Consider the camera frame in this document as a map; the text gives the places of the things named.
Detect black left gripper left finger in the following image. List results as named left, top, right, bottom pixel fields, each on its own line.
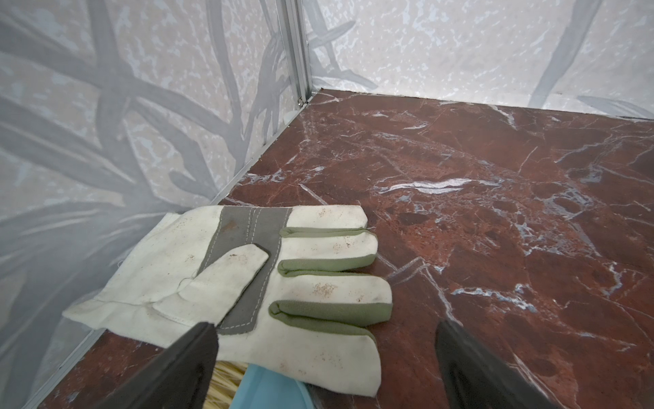
left=95, top=322, right=219, bottom=408

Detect light blue straw brush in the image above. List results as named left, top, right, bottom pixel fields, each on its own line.
left=203, top=361, right=314, bottom=409

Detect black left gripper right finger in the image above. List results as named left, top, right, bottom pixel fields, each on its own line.
left=435, top=320, right=558, bottom=409

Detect aluminium frame corner post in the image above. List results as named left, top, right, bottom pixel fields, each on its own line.
left=276, top=0, right=313, bottom=107

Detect white grey work glove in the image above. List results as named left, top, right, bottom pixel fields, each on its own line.
left=64, top=204, right=393, bottom=397

